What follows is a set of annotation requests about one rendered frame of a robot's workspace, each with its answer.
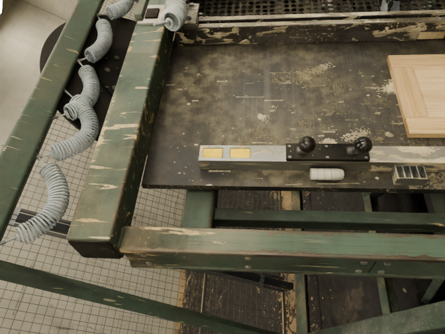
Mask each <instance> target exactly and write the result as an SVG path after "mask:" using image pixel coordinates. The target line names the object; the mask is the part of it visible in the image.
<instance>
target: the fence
mask: <svg viewBox="0 0 445 334"><path fill-rule="evenodd" d="M204 148H222V149H223V152H222V158H203V150H204ZM232 148H249V149H250V158H230V150H231V149H232ZM369 154H370V161H369V162H317V161H286V148H285V146H234V145H201V146H200V151H199V166H200V169H202V170H310V169H311V168H323V169H324V168H330V169H331V168H339V169H342V170H343V171H372V172H391V171H392V169H393V167H394V165H407V166H424V169H425V171H426V172H445V146H373V147H372V149H371V150H370V151H369Z"/></svg>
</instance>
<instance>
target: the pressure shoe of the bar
mask: <svg viewBox="0 0 445 334"><path fill-rule="evenodd" d="M444 35H445V32H419V35H418V36H417V39H443V38H444Z"/></svg>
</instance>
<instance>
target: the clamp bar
mask: <svg viewBox="0 0 445 334"><path fill-rule="evenodd" d="M186 5H187V18H186V21H185V23H184V24H183V26H182V27H181V28H180V29H179V30H177V31H175V35H176V40H177V45H178V46H202V45H232V44H291V43H321V42H379V41H410V40H416V39H417V36H418V35H419V32H445V9H442V10H420V11H376V12H354V13H311V14H288V15H245V16H223V17H199V12H198V11H199V4H198V3H196V4H193V3H190V4H186ZM149 8H159V10H160V12H159V15H158V18H157V19H145V18H144V20H143V21H138V25H153V24H154V23H160V22H163V21H162V15H163V13H164V11H165V10H166V9H165V5H148V6H147V9H149Z"/></svg>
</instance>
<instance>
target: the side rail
mask: <svg viewBox="0 0 445 334"><path fill-rule="evenodd" d="M119 251H120V252H121V253H124V255H125V256H126V257H127V258H128V260H129V261H130V265H131V267H133V268H163V269H180V270H214V271H231V272H264V273H282V274H314V275H332V276H365V277H382V278H416V279H433V280H445V235H423V234H399V233H352V232H328V231H280V230H256V229H209V228H185V227H137V226H125V227H124V234H123V239H122V243H121V247H120V248H119Z"/></svg>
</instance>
